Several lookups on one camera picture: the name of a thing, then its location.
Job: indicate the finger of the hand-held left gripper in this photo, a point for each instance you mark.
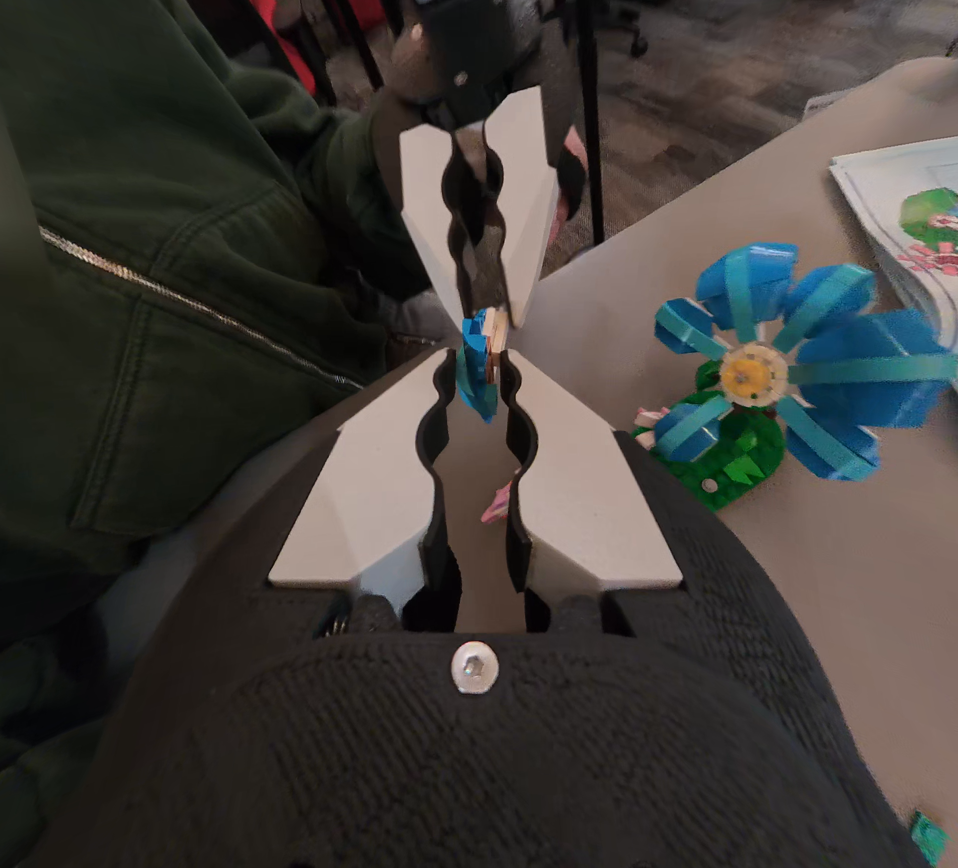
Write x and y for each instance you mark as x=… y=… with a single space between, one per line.
x=531 y=194
x=423 y=209

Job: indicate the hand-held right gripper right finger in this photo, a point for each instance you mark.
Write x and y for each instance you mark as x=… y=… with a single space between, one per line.
x=591 y=508

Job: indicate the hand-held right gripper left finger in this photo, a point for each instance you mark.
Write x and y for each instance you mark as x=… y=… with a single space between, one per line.
x=359 y=493

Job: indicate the blue lego petal piece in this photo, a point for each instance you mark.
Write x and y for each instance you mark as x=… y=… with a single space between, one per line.
x=475 y=374

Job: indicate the blue lego flower model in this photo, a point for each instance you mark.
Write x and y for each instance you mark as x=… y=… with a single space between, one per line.
x=748 y=374

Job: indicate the person's left forearm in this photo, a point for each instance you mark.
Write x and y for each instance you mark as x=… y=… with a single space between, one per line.
x=359 y=194

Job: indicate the pink lego piece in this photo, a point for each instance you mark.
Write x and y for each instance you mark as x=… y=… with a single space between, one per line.
x=495 y=505

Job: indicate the lego instruction booklet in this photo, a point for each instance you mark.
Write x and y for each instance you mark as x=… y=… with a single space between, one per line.
x=876 y=209

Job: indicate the small green lego piece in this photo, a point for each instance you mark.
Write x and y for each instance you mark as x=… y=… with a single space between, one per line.
x=928 y=838

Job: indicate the person's left hand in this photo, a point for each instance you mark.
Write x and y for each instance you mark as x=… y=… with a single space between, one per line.
x=410 y=63

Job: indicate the black metal pole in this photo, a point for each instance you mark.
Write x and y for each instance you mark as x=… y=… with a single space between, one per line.
x=587 y=59

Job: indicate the red storage box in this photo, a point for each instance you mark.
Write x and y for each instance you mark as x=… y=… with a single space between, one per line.
x=288 y=52

